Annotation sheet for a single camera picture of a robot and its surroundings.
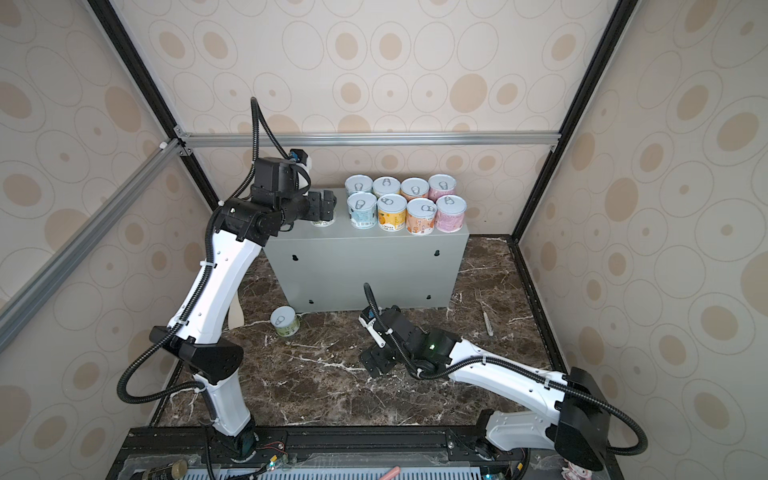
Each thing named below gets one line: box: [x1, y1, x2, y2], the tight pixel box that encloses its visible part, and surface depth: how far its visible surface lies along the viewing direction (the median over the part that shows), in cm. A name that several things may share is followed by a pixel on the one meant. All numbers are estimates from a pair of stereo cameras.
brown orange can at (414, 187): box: [400, 177, 430, 202], surface depth 78 cm
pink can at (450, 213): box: [435, 195, 467, 233], surface depth 73 cm
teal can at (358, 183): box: [345, 174, 373, 195], surface depth 79 cm
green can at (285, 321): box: [270, 306, 300, 337], surface depth 93 cm
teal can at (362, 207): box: [347, 191, 377, 230], surface depth 74 cm
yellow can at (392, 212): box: [377, 193, 407, 232], surface depth 74 cm
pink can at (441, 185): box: [428, 174, 457, 203], surface depth 79 cm
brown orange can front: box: [406, 197, 438, 236], surface depth 73 cm
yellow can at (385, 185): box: [372, 176, 401, 197], surface depth 79 cm
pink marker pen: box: [380, 465, 401, 480], surface depth 71 cm
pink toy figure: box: [561, 458, 592, 480], surface depth 70 cm
